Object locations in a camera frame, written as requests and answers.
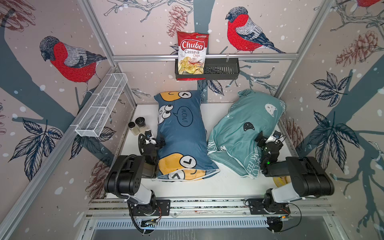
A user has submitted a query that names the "blue cartoon pillow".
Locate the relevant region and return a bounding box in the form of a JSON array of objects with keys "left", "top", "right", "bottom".
[{"left": 154, "top": 90, "right": 220, "bottom": 182}]

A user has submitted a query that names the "teal cat pillow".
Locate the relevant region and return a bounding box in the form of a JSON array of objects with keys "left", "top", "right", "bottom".
[{"left": 208, "top": 89, "right": 286, "bottom": 179}]

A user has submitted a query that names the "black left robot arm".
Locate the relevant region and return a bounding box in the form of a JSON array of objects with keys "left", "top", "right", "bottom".
[{"left": 104, "top": 134, "right": 170, "bottom": 217}]

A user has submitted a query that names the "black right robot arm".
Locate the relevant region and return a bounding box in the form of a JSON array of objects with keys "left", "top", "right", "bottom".
[{"left": 255, "top": 131, "right": 335, "bottom": 214}]

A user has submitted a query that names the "large black-lid spice jar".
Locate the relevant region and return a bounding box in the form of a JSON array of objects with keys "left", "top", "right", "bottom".
[{"left": 135, "top": 117, "right": 149, "bottom": 134}]

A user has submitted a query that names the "small black-lid spice jar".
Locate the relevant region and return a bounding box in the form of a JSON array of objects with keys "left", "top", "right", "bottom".
[{"left": 128, "top": 122, "right": 140, "bottom": 136}]

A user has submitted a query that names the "yellow bowl with buns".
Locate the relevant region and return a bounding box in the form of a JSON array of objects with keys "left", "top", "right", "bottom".
[{"left": 273, "top": 176, "right": 291, "bottom": 188}]

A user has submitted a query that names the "red Chuba chips bag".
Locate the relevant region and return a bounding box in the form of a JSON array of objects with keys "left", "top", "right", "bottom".
[{"left": 177, "top": 32, "right": 209, "bottom": 75}]

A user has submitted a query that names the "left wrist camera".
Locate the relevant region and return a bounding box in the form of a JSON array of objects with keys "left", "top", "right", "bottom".
[{"left": 144, "top": 130, "right": 154, "bottom": 141}]

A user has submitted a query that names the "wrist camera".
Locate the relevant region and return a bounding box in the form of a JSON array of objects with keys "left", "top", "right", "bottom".
[
  {"left": 144, "top": 130, "right": 154, "bottom": 141},
  {"left": 272, "top": 131, "right": 282, "bottom": 142}
]

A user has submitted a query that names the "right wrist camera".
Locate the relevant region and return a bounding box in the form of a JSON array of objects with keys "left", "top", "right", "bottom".
[{"left": 272, "top": 131, "right": 282, "bottom": 142}]

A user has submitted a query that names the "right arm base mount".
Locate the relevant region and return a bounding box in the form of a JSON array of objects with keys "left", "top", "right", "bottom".
[{"left": 245, "top": 199, "right": 291, "bottom": 216}]

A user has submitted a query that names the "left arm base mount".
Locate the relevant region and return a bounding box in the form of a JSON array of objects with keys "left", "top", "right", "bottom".
[{"left": 129, "top": 200, "right": 171, "bottom": 217}]

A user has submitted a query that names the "white wire mesh basket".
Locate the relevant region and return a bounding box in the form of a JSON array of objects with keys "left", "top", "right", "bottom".
[{"left": 75, "top": 73, "right": 128, "bottom": 138}]

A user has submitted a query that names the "aluminium frame crossbar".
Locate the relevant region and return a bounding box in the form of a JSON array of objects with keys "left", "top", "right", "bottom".
[{"left": 112, "top": 52, "right": 300, "bottom": 63}]

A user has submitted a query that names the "black wire shelf basket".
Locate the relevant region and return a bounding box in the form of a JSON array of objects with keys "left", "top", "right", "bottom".
[{"left": 175, "top": 58, "right": 240, "bottom": 81}]

